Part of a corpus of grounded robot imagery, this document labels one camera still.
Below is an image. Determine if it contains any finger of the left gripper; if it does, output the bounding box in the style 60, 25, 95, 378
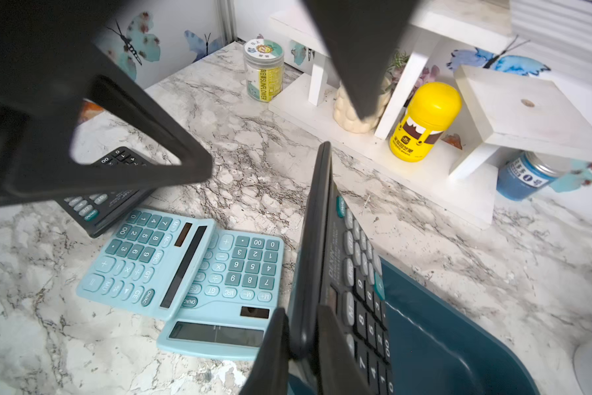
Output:
317, 304, 371, 395
240, 308, 290, 395

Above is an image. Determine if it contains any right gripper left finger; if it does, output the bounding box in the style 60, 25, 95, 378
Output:
0, 0, 213, 208

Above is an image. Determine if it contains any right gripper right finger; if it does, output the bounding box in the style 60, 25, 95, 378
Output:
303, 0, 419, 119

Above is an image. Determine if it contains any light blue calculator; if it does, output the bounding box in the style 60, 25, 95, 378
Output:
76, 207, 217, 321
157, 229, 284, 360

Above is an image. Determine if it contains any teal plastic storage box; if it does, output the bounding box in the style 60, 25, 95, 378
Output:
285, 256, 541, 395

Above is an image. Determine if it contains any black calculator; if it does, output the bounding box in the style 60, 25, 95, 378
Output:
56, 146, 154, 239
289, 142, 395, 394

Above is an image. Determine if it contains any cream bumpy plant pot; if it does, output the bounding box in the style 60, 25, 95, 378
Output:
332, 48, 410, 134

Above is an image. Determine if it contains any yellow plastic jar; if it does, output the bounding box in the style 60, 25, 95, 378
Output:
390, 82, 462, 163

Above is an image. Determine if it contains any sunflower seed can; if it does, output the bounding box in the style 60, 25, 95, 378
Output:
243, 39, 284, 103

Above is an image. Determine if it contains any white wooden riser shelf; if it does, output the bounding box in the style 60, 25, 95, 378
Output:
269, 1, 592, 229

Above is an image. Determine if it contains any blue can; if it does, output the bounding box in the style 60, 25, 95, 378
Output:
497, 151, 571, 201

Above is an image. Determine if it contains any black wire wall basket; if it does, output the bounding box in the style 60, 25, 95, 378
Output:
510, 0, 592, 62

